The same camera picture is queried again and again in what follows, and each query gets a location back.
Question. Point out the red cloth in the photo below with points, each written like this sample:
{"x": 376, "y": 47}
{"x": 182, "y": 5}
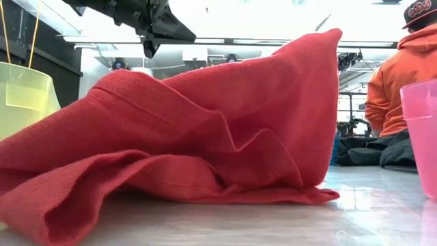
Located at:
{"x": 170, "y": 136}

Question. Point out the pink translucent plastic bin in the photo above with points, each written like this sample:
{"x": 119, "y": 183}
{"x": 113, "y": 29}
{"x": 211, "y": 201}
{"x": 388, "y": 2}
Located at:
{"x": 423, "y": 136}

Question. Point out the white hanging box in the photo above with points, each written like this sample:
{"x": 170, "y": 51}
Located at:
{"x": 194, "y": 54}

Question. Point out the overhead aluminium frame beam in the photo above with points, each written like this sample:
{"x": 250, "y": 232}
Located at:
{"x": 239, "y": 41}

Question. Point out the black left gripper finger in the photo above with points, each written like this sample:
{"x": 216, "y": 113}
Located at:
{"x": 150, "y": 49}
{"x": 170, "y": 29}

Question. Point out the black background table frame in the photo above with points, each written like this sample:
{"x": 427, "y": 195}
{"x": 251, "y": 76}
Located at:
{"x": 351, "y": 93}

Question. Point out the black ceiling camera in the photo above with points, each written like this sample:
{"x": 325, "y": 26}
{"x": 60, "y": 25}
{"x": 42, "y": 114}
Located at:
{"x": 231, "y": 58}
{"x": 119, "y": 64}

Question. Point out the yellow translucent plastic bin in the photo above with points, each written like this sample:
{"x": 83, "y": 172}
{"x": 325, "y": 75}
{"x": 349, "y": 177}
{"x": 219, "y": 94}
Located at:
{"x": 24, "y": 99}

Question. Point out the black hanging device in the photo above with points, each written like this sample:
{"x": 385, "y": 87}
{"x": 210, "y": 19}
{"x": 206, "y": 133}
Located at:
{"x": 348, "y": 59}

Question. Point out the black cloth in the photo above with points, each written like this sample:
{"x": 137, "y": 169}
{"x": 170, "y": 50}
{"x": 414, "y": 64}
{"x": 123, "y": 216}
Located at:
{"x": 375, "y": 152}

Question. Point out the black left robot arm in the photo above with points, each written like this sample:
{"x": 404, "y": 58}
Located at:
{"x": 78, "y": 4}

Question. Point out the white cylindrical tank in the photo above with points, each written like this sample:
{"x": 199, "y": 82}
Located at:
{"x": 141, "y": 71}

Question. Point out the person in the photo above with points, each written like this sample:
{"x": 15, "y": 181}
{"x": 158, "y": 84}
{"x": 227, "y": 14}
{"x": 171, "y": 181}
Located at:
{"x": 399, "y": 85}

